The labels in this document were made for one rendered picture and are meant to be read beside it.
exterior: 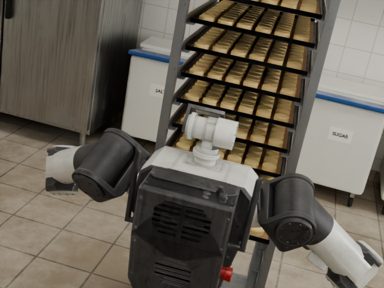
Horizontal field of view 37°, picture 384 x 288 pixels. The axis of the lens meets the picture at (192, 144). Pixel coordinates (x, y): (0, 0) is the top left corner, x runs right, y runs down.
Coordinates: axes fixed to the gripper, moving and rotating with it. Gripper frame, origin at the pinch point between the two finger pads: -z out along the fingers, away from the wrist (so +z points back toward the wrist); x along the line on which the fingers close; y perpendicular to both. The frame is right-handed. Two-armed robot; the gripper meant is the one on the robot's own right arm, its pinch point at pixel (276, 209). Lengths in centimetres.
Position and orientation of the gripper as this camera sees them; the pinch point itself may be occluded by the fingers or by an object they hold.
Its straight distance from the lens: 189.9
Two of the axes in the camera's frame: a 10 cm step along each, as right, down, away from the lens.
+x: 1.7, -9.1, -3.7
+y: -8.2, 0.7, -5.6
